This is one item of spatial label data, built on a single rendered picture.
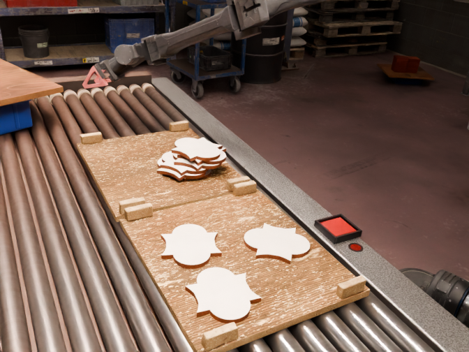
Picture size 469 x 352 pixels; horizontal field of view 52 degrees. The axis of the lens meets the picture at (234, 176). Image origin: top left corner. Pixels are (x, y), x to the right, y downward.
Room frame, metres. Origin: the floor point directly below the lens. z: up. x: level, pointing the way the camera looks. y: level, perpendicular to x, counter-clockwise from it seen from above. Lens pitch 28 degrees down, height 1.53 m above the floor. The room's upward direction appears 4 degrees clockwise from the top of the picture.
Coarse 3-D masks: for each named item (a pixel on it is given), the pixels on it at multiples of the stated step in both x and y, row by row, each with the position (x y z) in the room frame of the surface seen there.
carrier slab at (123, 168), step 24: (96, 144) 1.24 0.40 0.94; (120, 144) 1.25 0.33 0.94; (144, 144) 1.26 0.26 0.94; (168, 144) 1.27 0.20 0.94; (96, 168) 1.09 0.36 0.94; (120, 168) 1.10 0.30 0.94; (144, 168) 1.11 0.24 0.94; (216, 168) 1.14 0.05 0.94; (120, 192) 0.98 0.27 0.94; (144, 192) 0.99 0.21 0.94; (168, 192) 1.00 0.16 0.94; (192, 192) 1.00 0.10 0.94; (216, 192) 1.01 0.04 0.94; (120, 216) 0.88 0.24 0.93
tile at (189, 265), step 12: (180, 228) 0.83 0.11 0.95; (192, 228) 0.84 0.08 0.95; (168, 240) 0.79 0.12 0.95; (180, 240) 0.79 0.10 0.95; (192, 240) 0.79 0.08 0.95; (204, 240) 0.80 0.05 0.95; (168, 252) 0.75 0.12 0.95; (180, 252) 0.75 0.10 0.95; (192, 252) 0.76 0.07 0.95; (204, 252) 0.76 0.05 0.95; (216, 252) 0.76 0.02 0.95; (180, 264) 0.72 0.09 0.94; (192, 264) 0.72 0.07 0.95; (204, 264) 0.73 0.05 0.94
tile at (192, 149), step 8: (176, 144) 1.14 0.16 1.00; (184, 144) 1.14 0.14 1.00; (192, 144) 1.15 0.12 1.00; (200, 144) 1.15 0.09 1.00; (208, 144) 1.15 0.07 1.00; (216, 144) 1.16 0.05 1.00; (176, 152) 1.10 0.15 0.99; (184, 152) 1.09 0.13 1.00; (192, 152) 1.09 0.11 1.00; (200, 152) 1.10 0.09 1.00; (208, 152) 1.10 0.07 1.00; (216, 152) 1.10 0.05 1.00; (192, 160) 1.07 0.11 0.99; (200, 160) 1.07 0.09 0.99; (208, 160) 1.07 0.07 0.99
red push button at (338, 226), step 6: (324, 222) 0.92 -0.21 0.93; (330, 222) 0.92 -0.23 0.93; (336, 222) 0.93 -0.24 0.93; (342, 222) 0.93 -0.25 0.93; (330, 228) 0.90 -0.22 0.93; (336, 228) 0.90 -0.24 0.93; (342, 228) 0.90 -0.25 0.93; (348, 228) 0.90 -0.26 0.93; (354, 228) 0.90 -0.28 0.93; (336, 234) 0.88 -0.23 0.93; (342, 234) 0.88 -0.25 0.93
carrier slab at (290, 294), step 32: (256, 192) 1.03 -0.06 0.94; (128, 224) 0.85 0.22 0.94; (160, 224) 0.86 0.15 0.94; (224, 224) 0.88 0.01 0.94; (256, 224) 0.88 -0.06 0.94; (288, 224) 0.89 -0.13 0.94; (160, 256) 0.75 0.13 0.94; (224, 256) 0.76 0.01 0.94; (320, 256) 0.78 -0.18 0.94; (160, 288) 0.66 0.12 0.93; (256, 288) 0.68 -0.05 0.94; (288, 288) 0.68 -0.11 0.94; (320, 288) 0.69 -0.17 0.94; (192, 320) 0.59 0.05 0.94; (256, 320) 0.60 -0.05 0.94; (288, 320) 0.60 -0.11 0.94
